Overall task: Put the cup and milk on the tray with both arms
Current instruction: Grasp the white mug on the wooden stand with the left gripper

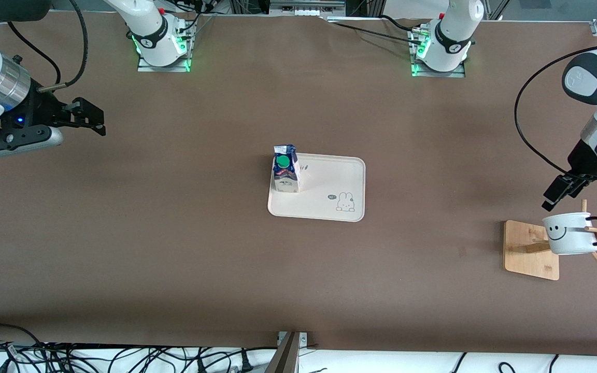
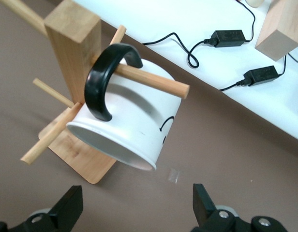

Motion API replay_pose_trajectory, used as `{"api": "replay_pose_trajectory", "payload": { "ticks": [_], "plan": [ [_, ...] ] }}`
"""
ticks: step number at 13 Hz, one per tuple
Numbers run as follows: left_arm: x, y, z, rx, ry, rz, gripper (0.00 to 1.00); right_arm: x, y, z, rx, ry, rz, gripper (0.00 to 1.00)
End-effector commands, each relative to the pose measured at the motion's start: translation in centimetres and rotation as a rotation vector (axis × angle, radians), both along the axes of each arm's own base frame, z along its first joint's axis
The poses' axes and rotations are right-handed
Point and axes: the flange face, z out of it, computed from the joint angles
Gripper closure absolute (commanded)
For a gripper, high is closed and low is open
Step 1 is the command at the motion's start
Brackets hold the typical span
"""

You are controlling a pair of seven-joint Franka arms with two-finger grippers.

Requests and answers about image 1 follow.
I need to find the white smiley face mug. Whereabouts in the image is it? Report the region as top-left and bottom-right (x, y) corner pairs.
(542, 212), (597, 255)

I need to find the blue and white milk carton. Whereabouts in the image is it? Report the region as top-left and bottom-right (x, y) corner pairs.
(271, 145), (300, 193)

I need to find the white tray with bunny print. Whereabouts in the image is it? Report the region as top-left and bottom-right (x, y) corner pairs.
(267, 153), (366, 223)

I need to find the wooden mug stand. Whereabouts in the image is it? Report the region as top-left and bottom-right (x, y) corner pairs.
(503, 199), (597, 281)

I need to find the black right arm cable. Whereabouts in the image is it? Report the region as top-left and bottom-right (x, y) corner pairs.
(7, 21), (62, 86)
(37, 0), (89, 93)

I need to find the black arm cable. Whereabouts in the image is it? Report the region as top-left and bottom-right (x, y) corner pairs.
(7, 21), (62, 86)
(37, 0), (89, 93)
(515, 44), (597, 174)

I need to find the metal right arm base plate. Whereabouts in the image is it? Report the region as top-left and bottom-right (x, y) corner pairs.
(137, 15), (191, 73)

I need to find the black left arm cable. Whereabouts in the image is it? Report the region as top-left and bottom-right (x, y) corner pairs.
(515, 44), (597, 174)

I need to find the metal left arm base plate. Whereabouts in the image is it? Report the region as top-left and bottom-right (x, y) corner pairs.
(410, 28), (466, 78)

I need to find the black table cable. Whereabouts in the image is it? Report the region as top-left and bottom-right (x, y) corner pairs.
(330, 22), (419, 43)

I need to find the metal table edge bracket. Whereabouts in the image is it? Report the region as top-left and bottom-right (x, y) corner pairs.
(265, 332), (308, 373)

